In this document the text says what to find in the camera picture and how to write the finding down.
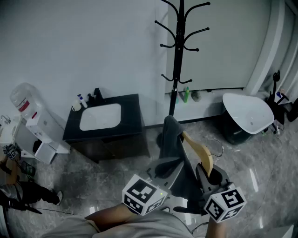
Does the wooden hanger with metal hook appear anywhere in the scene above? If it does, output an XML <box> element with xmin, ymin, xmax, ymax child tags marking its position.
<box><xmin>181</xmin><ymin>131</ymin><xmax>224</xmax><ymax>177</ymax></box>

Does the white cup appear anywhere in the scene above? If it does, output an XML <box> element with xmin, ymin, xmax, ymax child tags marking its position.
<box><xmin>71</xmin><ymin>99</ymin><xmax>82</xmax><ymax>112</ymax></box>

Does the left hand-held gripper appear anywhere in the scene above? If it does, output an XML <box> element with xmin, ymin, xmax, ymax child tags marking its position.
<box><xmin>122</xmin><ymin>158</ymin><xmax>189</xmax><ymax>217</ymax></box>

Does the black vanity cabinet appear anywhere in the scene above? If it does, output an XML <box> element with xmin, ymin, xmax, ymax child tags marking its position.
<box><xmin>62</xmin><ymin>93</ymin><xmax>150</xmax><ymax>164</ymax></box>

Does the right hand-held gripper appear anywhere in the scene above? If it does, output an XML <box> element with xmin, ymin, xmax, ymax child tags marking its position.
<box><xmin>195</xmin><ymin>163</ymin><xmax>247</xmax><ymax>224</ymax></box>

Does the dark handheld device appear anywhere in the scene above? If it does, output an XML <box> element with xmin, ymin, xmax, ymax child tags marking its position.
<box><xmin>20</xmin><ymin>160</ymin><xmax>36</xmax><ymax>177</ymax></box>

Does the dark grey garment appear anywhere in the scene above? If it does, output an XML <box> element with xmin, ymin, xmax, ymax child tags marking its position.
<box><xmin>155</xmin><ymin>115</ymin><xmax>203</xmax><ymax>211</ymax></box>

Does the white pump bottle blue cap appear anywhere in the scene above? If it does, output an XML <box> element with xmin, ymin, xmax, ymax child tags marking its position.
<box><xmin>77</xmin><ymin>93</ymin><xmax>88</xmax><ymax>109</ymax></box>

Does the black metal coat rack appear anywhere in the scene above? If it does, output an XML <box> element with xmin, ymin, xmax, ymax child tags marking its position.
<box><xmin>154</xmin><ymin>0</ymin><xmax>211</xmax><ymax>149</ymax></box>

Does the white water dispenser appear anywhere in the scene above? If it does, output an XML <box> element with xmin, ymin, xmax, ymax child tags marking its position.
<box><xmin>16</xmin><ymin>113</ymin><xmax>71</xmax><ymax>165</ymax></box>

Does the grey round sponge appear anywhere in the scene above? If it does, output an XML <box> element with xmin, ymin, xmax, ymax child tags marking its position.
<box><xmin>191</xmin><ymin>90</ymin><xmax>202</xmax><ymax>103</ymax></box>

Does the person's left forearm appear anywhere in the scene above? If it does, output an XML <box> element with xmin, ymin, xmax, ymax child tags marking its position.
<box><xmin>84</xmin><ymin>203</ymin><xmax>140</xmax><ymax>233</ymax></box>

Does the black faucet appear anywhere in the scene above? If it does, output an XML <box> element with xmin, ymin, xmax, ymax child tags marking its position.
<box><xmin>93</xmin><ymin>87</ymin><xmax>105</xmax><ymax>103</ymax></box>

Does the black floor cable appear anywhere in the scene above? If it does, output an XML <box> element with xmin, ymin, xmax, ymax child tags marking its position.
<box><xmin>34</xmin><ymin>207</ymin><xmax>75</xmax><ymax>216</ymax></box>

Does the clear water jug red label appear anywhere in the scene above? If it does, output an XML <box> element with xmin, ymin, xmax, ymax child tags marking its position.
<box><xmin>9</xmin><ymin>82</ymin><xmax>45</xmax><ymax>120</ymax></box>

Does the white sink basin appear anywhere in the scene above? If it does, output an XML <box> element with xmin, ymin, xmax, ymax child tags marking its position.
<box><xmin>79</xmin><ymin>103</ymin><xmax>122</xmax><ymax>132</ymax></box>

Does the person's right forearm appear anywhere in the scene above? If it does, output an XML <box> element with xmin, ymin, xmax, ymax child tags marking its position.
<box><xmin>204</xmin><ymin>215</ymin><xmax>228</xmax><ymax>238</ymax></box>

